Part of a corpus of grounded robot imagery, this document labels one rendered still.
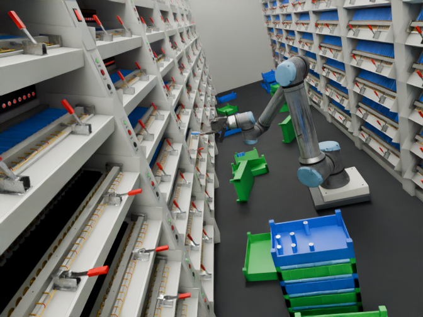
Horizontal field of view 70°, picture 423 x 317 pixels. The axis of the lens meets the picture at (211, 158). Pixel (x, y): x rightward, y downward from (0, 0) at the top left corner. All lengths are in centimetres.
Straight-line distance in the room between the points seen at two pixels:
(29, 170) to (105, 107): 36
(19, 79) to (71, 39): 30
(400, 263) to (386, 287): 16
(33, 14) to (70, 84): 19
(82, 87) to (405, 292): 148
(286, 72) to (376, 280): 107
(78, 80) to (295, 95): 111
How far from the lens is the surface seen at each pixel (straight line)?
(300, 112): 171
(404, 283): 166
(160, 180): 128
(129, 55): 160
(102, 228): 75
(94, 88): 92
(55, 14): 93
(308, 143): 178
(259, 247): 188
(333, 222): 144
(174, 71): 229
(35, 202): 58
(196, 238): 154
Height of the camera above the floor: 125
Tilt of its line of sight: 23 degrees down
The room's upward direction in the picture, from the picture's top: 19 degrees counter-clockwise
